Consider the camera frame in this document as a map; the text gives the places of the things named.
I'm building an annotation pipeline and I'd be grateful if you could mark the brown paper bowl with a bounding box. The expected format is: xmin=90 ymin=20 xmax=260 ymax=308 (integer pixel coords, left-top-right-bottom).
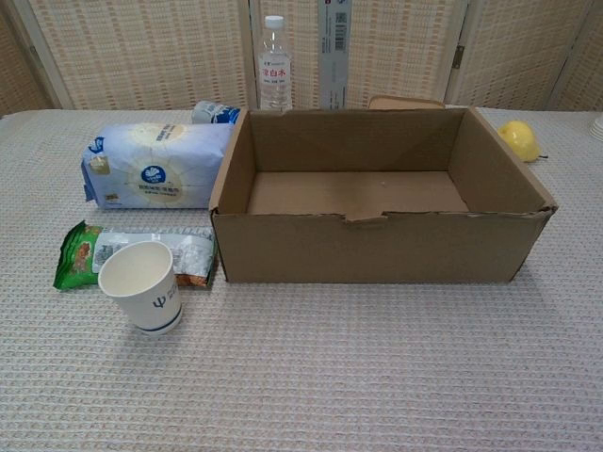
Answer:
xmin=367 ymin=94 xmax=447 ymax=110

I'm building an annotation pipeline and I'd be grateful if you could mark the clear plastic water bottle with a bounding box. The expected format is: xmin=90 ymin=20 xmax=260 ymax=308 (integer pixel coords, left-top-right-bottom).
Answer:
xmin=257 ymin=14 xmax=294 ymax=114

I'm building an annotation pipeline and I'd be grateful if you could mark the green snack packet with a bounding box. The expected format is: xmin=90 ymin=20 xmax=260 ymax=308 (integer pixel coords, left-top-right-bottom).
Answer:
xmin=52 ymin=220 xmax=218 ymax=293

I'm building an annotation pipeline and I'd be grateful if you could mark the white paper cup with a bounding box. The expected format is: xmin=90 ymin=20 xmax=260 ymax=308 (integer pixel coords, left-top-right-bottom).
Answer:
xmin=97 ymin=241 xmax=184 ymax=336

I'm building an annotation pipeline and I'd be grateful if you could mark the white woven tablecloth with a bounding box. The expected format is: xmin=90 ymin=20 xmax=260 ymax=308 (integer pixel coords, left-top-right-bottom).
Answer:
xmin=0 ymin=106 xmax=603 ymax=452

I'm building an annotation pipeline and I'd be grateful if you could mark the brown cardboard box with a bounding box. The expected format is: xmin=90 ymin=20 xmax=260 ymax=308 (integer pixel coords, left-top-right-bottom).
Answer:
xmin=208 ymin=105 xmax=560 ymax=284

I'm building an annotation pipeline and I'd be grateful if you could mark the blue white drink can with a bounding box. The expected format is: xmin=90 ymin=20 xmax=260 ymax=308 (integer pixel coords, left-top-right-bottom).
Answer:
xmin=190 ymin=100 xmax=244 ymax=127

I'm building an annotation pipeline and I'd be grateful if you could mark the light blue tissue pack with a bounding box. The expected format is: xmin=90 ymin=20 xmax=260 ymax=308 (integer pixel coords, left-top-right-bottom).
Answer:
xmin=80 ymin=121 xmax=236 ymax=211

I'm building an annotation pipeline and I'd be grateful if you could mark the beige woven folding screen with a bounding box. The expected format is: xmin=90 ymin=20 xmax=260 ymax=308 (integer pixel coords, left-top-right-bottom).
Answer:
xmin=0 ymin=0 xmax=603 ymax=117

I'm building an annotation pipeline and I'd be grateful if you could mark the yellow pear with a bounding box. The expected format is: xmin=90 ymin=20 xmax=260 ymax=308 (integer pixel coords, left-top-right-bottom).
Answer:
xmin=497 ymin=120 xmax=550 ymax=164

